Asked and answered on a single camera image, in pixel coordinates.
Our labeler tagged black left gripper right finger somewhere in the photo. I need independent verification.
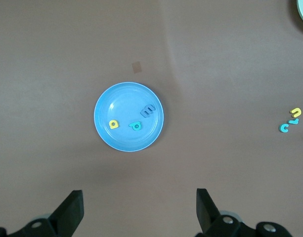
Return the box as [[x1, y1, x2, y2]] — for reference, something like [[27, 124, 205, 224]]
[[195, 188, 297, 237]]

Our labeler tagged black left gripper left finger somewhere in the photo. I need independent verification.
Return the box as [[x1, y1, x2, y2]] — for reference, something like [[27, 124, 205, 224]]
[[0, 189, 85, 237]]

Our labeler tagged blue foam letter m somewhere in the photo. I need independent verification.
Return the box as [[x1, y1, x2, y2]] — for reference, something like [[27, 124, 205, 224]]
[[140, 104, 156, 119]]

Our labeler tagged blue plate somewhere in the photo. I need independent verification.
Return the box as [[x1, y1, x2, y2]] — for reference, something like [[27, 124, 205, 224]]
[[93, 81, 165, 153]]

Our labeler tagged yellow foam letter u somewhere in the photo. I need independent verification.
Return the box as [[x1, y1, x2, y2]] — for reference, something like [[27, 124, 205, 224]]
[[289, 107, 303, 118]]

